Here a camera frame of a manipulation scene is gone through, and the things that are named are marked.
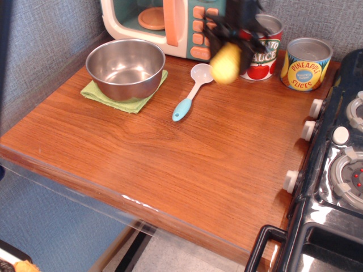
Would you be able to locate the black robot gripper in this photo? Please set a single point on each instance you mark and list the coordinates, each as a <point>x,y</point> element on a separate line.
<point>238,25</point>

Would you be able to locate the yellow toy corn cob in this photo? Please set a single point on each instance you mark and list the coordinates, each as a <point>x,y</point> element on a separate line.
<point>226,64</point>

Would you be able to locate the tomato sauce can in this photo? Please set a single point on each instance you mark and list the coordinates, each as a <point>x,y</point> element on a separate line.
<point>263,64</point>

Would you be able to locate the teal toy microwave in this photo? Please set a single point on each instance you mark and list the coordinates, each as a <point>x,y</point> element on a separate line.
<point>175,26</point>

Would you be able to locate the pineapple slices can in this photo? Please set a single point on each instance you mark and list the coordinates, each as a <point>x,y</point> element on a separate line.
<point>305,64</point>

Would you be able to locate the white stove knob rear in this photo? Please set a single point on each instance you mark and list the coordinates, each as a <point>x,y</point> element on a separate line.
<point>315,108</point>

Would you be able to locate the white stove knob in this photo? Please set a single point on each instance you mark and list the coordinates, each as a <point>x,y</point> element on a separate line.
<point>308,130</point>
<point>315,108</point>
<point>291,178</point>

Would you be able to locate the stainless steel bowl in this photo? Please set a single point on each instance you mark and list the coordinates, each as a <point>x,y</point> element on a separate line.
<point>126,70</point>

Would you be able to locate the white stove knob middle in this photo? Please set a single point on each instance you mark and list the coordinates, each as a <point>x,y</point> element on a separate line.
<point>308,130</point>

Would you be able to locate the white round stove button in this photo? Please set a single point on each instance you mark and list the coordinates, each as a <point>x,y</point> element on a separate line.
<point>340,135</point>

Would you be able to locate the grey stove burner rear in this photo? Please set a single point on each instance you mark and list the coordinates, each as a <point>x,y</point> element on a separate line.
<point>351,111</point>

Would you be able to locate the grey stove burner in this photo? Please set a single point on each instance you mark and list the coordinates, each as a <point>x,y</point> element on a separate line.
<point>345,175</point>
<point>351,111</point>

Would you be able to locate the white stove knob front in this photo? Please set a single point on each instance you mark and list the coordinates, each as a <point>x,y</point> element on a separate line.
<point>291,178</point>

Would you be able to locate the grey stove burner front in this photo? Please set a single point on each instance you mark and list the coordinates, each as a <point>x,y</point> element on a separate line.
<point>345,175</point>

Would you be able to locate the black toy stove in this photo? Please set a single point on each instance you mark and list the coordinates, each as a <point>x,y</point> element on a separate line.
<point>324,232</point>

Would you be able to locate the white spoon with teal handle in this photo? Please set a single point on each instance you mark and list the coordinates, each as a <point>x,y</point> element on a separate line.
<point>201,74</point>

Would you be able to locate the black oven door handle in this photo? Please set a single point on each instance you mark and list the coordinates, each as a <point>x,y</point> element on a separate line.
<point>266,233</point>

